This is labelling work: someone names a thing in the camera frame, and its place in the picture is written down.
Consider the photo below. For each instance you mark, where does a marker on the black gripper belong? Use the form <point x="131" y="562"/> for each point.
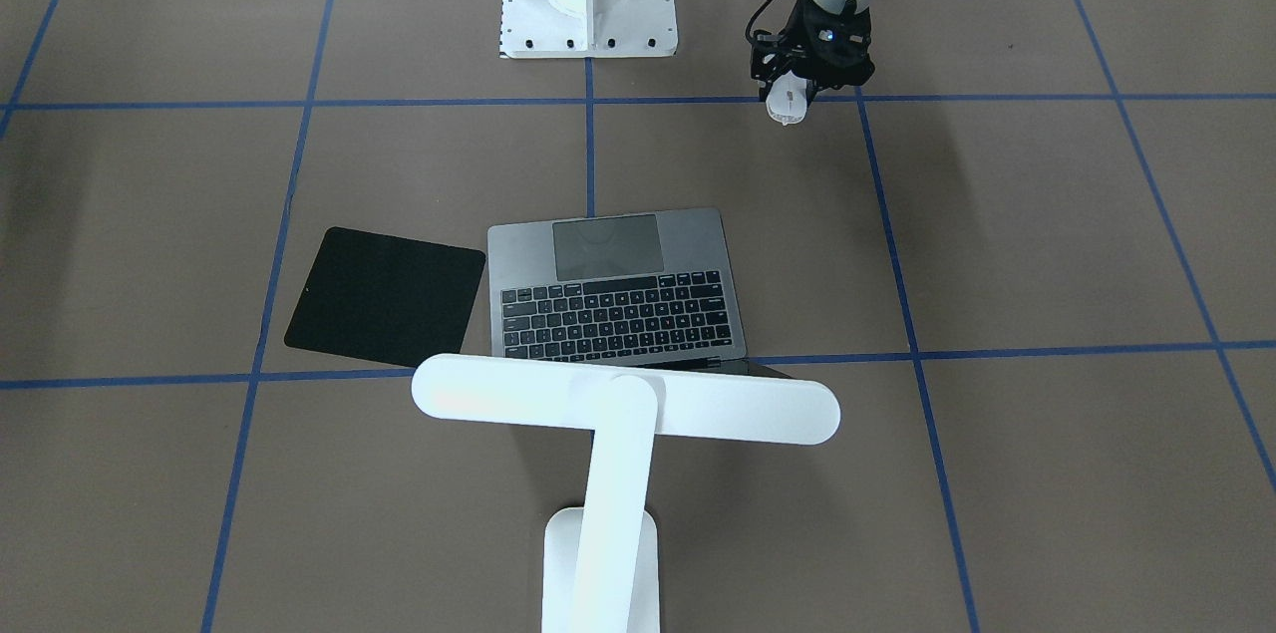
<point x="799" y="33"/>

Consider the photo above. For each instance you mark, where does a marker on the white computer mouse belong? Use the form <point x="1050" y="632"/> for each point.
<point x="787" y="101"/>

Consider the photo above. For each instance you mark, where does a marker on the grey laptop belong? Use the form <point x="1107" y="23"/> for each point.
<point x="641" y="290"/>

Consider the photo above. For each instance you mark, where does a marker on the black mouse pad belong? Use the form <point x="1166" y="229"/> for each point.
<point x="389" y="299"/>

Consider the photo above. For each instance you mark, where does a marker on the white desk lamp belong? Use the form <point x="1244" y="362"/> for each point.
<point x="600" y="559"/>

